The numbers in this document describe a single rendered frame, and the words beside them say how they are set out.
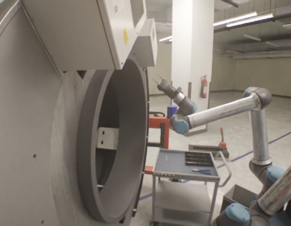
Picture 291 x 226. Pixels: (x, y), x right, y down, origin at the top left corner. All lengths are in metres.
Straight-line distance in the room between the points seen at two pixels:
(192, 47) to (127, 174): 3.21
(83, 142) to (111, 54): 0.27
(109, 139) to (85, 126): 0.87
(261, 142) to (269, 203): 0.57
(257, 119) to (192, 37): 2.89
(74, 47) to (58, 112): 0.16
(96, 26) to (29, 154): 0.28
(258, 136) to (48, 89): 1.29
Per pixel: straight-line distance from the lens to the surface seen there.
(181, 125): 1.00
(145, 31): 1.01
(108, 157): 1.42
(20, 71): 0.36
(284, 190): 0.89
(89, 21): 0.33
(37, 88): 0.39
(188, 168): 1.55
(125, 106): 1.23
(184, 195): 1.82
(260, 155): 1.45
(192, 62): 3.86
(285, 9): 7.27
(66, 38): 0.37
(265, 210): 0.95
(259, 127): 1.34
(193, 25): 4.00
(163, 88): 1.12
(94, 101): 0.50
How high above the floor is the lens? 1.47
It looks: 13 degrees down
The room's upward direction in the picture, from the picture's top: straight up
